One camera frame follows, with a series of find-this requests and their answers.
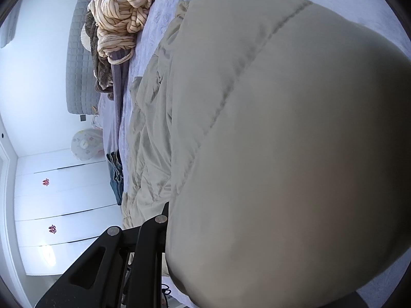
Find beige puffer jacket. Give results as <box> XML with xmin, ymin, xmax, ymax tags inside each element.
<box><xmin>121</xmin><ymin>0</ymin><xmax>411</xmax><ymax>308</ymax></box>

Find white wardrobe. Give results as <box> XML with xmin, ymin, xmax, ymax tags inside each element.
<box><xmin>12</xmin><ymin>147</ymin><xmax>122</xmax><ymax>276</ymax></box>

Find folded blue jeans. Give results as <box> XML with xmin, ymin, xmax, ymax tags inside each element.
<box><xmin>106</xmin><ymin>150</ymin><xmax>124</xmax><ymax>206</ymax></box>

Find white covered fan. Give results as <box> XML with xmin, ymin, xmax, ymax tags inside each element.
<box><xmin>70</xmin><ymin>129</ymin><xmax>104</xmax><ymax>161</ymax></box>

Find grey quilted headboard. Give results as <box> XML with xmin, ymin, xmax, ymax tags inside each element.
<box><xmin>66</xmin><ymin>0</ymin><xmax>100</xmax><ymax>115</ymax></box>

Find brown fleece garment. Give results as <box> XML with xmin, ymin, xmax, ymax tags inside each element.
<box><xmin>85</xmin><ymin>11</ymin><xmax>114</xmax><ymax>100</ymax></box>

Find grey lilac fleece cloth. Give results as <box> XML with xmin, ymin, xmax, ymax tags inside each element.
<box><xmin>107</xmin><ymin>49</ymin><xmax>131</xmax><ymax>154</ymax></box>

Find round white cushion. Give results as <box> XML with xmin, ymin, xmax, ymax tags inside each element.
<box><xmin>80</xmin><ymin>24</ymin><xmax>91</xmax><ymax>52</ymax></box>

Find cream striped fleece garment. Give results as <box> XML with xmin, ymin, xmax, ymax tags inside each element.
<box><xmin>88</xmin><ymin>0</ymin><xmax>154</xmax><ymax>65</ymax></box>

